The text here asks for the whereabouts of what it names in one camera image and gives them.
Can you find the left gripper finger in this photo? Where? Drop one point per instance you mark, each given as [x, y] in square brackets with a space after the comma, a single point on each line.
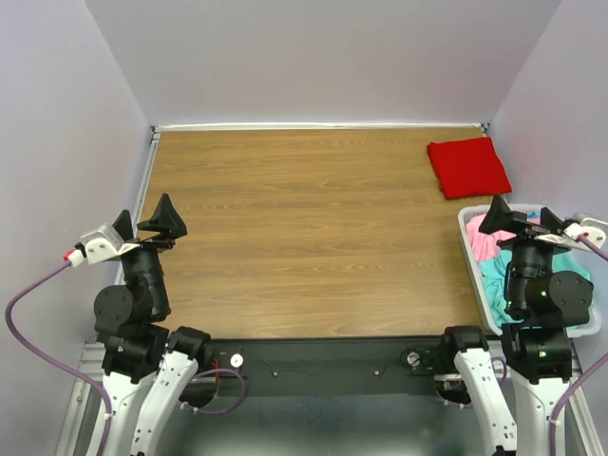
[165, 221]
[123, 225]

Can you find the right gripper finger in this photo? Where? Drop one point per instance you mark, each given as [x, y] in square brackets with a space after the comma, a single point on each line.
[550, 221]
[500, 217]

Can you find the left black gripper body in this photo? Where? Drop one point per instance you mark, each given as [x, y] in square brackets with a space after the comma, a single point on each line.
[154, 246]

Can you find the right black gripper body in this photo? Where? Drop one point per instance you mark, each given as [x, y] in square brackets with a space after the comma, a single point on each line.
[525, 237]

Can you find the teal t shirt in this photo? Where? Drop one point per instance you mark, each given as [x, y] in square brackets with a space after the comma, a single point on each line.
[493, 273]

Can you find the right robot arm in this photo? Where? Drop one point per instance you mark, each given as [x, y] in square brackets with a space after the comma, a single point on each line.
[543, 304]

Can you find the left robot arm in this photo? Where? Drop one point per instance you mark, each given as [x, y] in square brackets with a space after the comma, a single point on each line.
[146, 367]

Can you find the pink t shirt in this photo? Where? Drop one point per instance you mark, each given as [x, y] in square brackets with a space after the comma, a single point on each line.
[484, 246]

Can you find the folded red t shirt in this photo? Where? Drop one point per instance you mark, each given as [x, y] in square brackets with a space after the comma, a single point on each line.
[468, 168]

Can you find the white plastic laundry basket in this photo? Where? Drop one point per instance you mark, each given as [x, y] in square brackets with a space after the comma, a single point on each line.
[465, 215]

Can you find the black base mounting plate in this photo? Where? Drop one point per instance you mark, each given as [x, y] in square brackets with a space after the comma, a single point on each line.
[320, 367]

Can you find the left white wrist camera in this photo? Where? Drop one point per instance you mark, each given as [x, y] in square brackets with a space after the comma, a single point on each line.
[101, 245]

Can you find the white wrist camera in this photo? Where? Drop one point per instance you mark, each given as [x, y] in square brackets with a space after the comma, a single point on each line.
[590, 227]
[101, 245]

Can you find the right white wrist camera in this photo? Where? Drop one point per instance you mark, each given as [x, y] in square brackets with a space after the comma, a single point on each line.
[590, 227]

